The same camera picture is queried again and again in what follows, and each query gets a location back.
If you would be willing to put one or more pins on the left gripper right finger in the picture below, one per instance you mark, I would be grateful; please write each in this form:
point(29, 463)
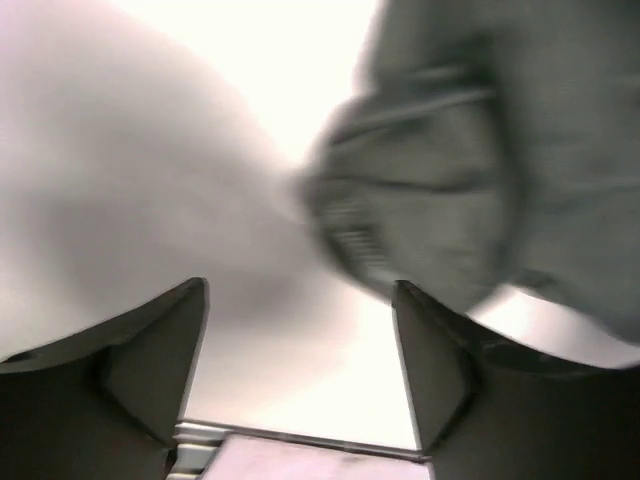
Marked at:
point(487, 407)

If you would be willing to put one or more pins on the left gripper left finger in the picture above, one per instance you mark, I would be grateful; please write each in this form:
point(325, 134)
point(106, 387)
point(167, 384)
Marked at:
point(103, 403)

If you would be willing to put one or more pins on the dark grey t shirt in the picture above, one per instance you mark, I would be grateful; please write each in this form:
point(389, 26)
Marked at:
point(498, 147)

